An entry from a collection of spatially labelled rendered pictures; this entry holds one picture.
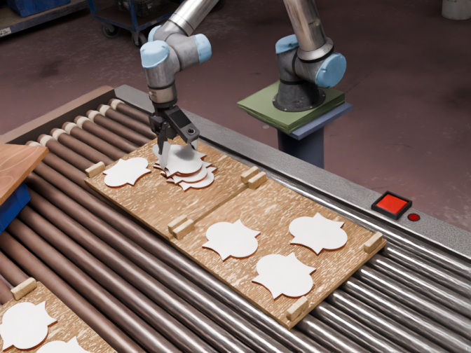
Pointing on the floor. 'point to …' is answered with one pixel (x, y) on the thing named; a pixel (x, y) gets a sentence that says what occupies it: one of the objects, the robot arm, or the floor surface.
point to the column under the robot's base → (309, 137)
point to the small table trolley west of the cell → (129, 21)
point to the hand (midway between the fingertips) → (181, 160)
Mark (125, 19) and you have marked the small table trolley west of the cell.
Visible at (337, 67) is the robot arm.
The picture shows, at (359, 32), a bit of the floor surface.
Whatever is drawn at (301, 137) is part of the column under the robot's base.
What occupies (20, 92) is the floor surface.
